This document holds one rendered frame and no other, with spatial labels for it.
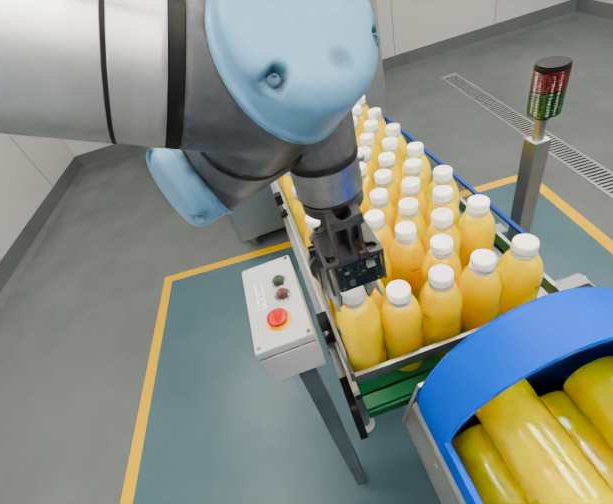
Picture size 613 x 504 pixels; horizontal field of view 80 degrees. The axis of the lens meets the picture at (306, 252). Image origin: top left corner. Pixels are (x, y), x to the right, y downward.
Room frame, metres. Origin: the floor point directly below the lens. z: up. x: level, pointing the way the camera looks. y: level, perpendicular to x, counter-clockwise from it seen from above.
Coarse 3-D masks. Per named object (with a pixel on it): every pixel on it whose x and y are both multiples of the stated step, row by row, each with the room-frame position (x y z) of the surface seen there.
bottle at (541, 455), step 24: (528, 384) 0.16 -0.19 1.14; (480, 408) 0.15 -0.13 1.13; (504, 408) 0.14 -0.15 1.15; (528, 408) 0.13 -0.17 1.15; (504, 432) 0.12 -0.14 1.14; (528, 432) 0.11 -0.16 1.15; (552, 432) 0.10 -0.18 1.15; (504, 456) 0.10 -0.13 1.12; (528, 456) 0.09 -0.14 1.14; (552, 456) 0.08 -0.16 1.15; (576, 456) 0.08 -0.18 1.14; (528, 480) 0.08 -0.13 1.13; (552, 480) 0.07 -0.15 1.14; (576, 480) 0.06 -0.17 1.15; (600, 480) 0.06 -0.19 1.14
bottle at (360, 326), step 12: (372, 300) 0.36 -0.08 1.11; (336, 312) 0.37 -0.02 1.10; (348, 312) 0.34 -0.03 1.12; (360, 312) 0.34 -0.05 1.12; (372, 312) 0.34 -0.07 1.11; (348, 324) 0.34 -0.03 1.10; (360, 324) 0.33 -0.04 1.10; (372, 324) 0.33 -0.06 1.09; (348, 336) 0.34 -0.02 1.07; (360, 336) 0.33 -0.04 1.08; (372, 336) 0.33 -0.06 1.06; (348, 348) 0.34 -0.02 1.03; (360, 348) 0.33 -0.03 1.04; (372, 348) 0.33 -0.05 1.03; (384, 348) 0.34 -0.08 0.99; (360, 360) 0.33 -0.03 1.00; (372, 360) 0.33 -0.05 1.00; (384, 360) 0.34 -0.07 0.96
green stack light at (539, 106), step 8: (528, 96) 0.66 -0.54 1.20; (536, 96) 0.63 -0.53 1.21; (544, 96) 0.62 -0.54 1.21; (552, 96) 0.61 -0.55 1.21; (560, 96) 0.61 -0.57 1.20; (528, 104) 0.65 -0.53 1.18; (536, 104) 0.63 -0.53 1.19; (544, 104) 0.62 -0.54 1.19; (552, 104) 0.61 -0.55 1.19; (560, 104) 0.61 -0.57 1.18; (528, 112) 0.64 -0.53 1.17; (536, 112) 0.63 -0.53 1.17; (544, 112) 0.61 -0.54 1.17; (552, 112) 0.61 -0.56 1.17; (560, 112) 0.61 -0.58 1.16
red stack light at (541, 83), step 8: (536, 72) 0.64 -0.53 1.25; (560, 72) 0.61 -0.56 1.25; (568, 72) 0.61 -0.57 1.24; (536, 80) 0.64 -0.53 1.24; (544, 80) 0.62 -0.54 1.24; (552, 80) 0.61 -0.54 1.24; (560, 80) 0.61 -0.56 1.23; (568, 80) 0.62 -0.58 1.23; (536, 88) 0.63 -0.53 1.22; (544, 88) 0.62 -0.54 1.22; (552, 88) 0.61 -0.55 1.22; (560, 88) 0.61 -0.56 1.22
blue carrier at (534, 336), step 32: (576, 288) 0.20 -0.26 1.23; (608, 288) 0.20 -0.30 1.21; (512, 320) 0.19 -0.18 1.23; (544, 320) 0.17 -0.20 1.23; (576, 320) 0.16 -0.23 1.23; (608, 320) 0.15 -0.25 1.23; (448, 352) 0.20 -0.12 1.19; (480, 352) 0.17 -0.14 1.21; (512, 352) 0.16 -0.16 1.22; (544, 352) 0.15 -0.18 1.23; (576, 352) 0.14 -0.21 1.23; (608, 352) 0.19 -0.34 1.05; (448, 384) 0.17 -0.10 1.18; (480, 384) 0.15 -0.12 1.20; (512, 384) 0.14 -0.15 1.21; (544, 384) 0.19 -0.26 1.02; (448, 416) 0.15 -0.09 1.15; (448, 448) 0.13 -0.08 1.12
